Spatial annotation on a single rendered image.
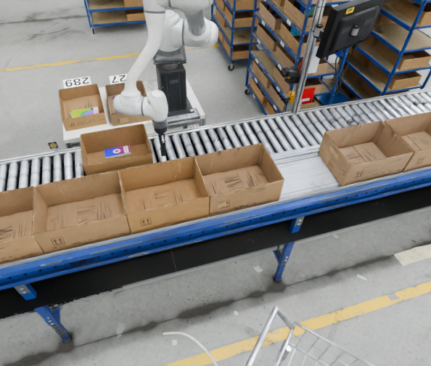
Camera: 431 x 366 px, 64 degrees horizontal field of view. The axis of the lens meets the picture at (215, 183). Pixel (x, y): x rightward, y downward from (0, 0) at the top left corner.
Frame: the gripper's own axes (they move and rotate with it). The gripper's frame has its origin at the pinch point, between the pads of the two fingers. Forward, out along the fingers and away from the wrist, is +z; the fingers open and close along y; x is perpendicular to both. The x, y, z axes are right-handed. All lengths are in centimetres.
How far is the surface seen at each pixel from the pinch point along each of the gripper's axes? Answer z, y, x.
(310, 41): -45, 27, -104
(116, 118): 4, 46, 24
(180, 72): -21, 51, -24
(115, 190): -5.4, -29.4, 31.2
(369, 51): 12, 100, -220
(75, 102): 10, 80, 51
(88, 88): 3, 87, 40
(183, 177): -4.8, -29.5, -6.1
